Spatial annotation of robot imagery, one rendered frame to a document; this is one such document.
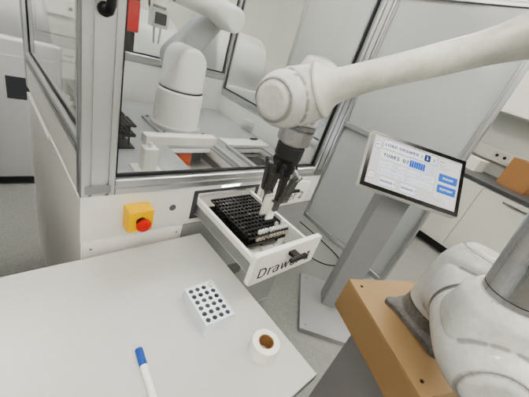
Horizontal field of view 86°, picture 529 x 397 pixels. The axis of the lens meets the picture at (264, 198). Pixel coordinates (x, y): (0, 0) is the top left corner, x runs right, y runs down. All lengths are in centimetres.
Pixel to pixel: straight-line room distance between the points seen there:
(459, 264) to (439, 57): 47
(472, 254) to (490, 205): 277
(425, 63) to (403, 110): 189
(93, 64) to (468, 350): 89
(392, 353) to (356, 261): 108
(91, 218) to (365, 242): 141
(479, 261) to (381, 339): 30
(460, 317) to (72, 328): 79
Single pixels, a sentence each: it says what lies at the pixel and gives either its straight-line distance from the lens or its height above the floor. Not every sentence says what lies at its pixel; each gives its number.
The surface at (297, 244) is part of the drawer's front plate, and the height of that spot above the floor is 93.
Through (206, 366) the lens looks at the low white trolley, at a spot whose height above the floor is 76.
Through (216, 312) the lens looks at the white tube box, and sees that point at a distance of 79.
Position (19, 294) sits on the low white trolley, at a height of 76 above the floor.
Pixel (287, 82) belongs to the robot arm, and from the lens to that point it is 52.
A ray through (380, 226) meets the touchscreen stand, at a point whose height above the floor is 73.
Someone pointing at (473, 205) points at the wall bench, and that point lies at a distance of 363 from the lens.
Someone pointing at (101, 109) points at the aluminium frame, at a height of 117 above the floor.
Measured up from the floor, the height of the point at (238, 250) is 87.
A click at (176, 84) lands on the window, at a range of 81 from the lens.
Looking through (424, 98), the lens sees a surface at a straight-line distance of 246.
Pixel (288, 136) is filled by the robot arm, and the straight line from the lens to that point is 72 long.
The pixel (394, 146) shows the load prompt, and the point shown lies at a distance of 164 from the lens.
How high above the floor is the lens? 140
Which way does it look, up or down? 27 degrees down
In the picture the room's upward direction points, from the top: 19 degrees clockwise
